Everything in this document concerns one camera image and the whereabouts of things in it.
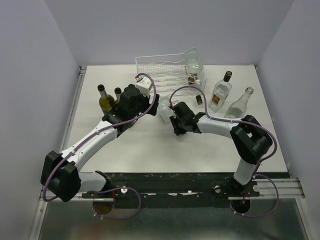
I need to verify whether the round clear bottle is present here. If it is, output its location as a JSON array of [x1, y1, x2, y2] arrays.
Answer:
[[183, 48, 204, 77], [157, 97, 173, 124]]

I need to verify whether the clear square bottle brown label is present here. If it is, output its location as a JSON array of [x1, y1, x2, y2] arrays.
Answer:
[[187, 74, 202, 88]]

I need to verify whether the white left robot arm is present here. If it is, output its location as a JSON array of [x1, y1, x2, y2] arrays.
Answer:
[[40, 80, 159, 202]]

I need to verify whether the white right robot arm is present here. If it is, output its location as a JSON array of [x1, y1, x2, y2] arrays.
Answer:
[[169, 102, 276, 196]]

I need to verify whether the dark wine bottle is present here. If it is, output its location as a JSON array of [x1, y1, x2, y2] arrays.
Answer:
[[114, 87, 122, 105]]

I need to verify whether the green wine bottle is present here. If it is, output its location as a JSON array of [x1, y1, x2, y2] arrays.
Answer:
[[97, 84, 116, 115]]

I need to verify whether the small black bottle cap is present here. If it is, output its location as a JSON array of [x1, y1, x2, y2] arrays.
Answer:
[[195, 95, 203, 105]]

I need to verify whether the clear flask bottle black cap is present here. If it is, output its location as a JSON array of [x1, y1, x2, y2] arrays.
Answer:
[[208, 70, 233, 113]]

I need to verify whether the clear empty tall bottle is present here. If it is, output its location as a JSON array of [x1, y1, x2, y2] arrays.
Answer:
[[224, 86, 254, 119]]

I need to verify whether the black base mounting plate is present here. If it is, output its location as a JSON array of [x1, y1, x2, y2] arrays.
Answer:
[[82, 169, 261, 210]]

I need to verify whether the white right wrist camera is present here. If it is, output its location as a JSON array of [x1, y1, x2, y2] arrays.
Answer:
[[170, 100, 180, 107]]

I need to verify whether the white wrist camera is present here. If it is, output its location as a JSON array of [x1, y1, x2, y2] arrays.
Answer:
[[135, 76, 153, 97], [170, 100, 180, 107]]

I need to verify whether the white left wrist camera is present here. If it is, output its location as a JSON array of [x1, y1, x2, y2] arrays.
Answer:
[[135, 76, 153, 97]]

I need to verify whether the white wire wine rack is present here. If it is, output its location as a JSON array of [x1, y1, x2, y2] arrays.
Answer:
[[135, 52, 207, 96]]

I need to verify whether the aluminium rail frame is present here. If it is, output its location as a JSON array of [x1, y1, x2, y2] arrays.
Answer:
[[27, 65, 306, 240]]

